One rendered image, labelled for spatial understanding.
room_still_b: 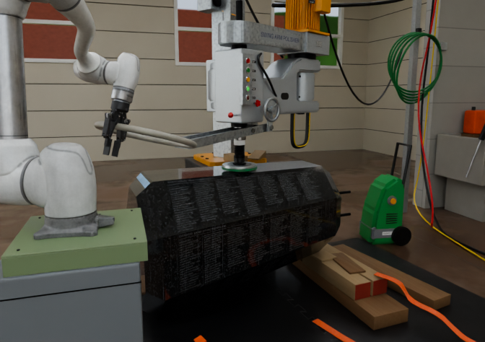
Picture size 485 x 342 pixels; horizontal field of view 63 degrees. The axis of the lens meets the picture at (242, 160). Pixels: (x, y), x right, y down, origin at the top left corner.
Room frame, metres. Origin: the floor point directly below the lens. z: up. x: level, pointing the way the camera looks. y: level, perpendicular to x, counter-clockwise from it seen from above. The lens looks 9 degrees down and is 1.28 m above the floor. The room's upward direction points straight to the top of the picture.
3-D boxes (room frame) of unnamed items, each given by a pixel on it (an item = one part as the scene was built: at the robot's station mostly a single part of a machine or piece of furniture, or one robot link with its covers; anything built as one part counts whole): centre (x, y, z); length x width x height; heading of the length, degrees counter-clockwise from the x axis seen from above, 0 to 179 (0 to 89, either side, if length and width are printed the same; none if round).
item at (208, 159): (3.27, 0.11, 0.76); 0.49 x 0.49 x 0.05; 24
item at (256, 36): (2.66, -0.22, 1.61); 0.96 x 0.25 x 0.17; 138
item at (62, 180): (1.22, 0.56, 1.03); 0.18 x 0.16 x 0.22; 81
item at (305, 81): (2.89, -0.42, 1.34); 0.19 x 0.19 x 0.20
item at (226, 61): (2.46, -0.03, 1.32); 0.36 x 0.22 x 0.45; 138
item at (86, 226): (1.22, 0.53, 0.89); 0.22 x 0.18 x 0.06; 100
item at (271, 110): (2.41, -0.15, 1.20); 0.15 x 0.10 x 0.15; 138
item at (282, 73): (2.69, -0.25, 1.30); 0.74 x 0.23 x 0.49; 138
